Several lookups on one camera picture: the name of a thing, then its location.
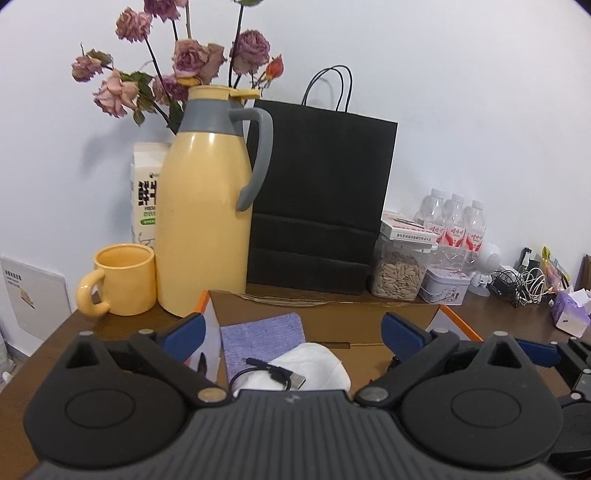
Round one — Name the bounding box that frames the clear jar of seeds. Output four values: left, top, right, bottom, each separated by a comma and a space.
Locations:
369, 237, 432, 302

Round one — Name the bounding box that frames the black paper bag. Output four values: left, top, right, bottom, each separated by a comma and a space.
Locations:
246, 66, 399, 296

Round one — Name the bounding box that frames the red cardboard box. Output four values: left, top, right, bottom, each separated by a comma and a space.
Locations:
194, 290, 483, 398

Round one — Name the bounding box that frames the clear water bottle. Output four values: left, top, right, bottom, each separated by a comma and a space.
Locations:
462, 200, 488, 254
413, 188, 444, 232
436, 194, 465, 259

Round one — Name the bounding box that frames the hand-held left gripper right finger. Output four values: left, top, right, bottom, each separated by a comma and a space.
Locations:
353, 311, 525, 409

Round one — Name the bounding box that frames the purple fabric pouch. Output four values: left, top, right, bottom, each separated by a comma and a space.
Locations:
219, 313, 308, 384

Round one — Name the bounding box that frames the grey printed tin box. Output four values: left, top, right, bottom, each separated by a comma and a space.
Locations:
419, 265, 472, 306

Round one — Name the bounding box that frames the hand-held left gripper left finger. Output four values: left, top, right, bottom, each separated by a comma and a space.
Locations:
65, 313, 232, 408

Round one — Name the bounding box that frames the purple tissue box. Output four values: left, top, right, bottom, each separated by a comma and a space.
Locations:
550, 286, 591, 337

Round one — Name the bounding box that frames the white cloth glove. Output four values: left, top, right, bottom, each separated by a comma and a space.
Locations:
233, 342, 352, 393

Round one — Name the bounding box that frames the tangled black cable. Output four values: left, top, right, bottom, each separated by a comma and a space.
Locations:
489, 268, 522, 305

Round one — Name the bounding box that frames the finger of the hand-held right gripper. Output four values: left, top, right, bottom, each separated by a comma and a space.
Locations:
515, 339, 561, 368

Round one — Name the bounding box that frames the small white flat box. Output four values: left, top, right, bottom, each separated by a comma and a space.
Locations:
379, 211, 438, 243

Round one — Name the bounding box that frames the yellow thermos jug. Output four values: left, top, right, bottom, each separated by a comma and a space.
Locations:
154, 85, 274, 319

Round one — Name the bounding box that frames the white milk carton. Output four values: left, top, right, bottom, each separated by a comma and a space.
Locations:
130, 142, 172, 245

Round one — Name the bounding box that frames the dried rose bouquet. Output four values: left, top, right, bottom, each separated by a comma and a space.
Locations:
71, 0, 284, 134

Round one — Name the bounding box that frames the green yellow snack packet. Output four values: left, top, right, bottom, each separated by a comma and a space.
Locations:
541, 246, 571, 291

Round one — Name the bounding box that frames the tangled white cable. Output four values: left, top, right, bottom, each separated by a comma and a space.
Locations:
519, 270, 552, 305

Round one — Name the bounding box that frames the white wall panel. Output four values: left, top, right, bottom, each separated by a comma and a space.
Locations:
0, 256, 72, 342

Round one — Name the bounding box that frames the black usb cable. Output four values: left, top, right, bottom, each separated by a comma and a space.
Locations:
228, 357, 306, 393

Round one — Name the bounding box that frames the yellow mug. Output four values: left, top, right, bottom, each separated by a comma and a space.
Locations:
76, 244, 158, 318

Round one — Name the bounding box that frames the white robot toy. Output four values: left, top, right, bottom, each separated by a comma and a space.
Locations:
470, 242, 502, 297

